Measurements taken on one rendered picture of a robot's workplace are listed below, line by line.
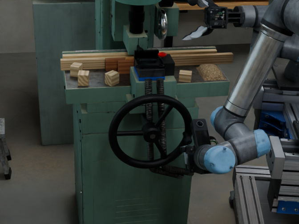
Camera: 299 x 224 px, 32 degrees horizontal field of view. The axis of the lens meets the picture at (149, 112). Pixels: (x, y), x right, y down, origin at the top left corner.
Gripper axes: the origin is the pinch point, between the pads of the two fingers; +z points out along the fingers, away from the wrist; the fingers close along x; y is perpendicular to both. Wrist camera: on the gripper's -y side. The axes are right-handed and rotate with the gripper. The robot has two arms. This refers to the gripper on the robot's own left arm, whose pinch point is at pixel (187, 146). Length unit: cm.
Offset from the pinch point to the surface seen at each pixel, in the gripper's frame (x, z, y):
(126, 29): -14, 25, -44
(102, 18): -22, 38, -51
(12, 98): -69, 205, -28
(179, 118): 3.1, 21.9, -9.4
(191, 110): 7.5, 20.4, -12.1
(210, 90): 14.4, 16.4, -18.9
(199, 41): 89, 276, -74
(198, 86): 9.4, 15.4, -20.7
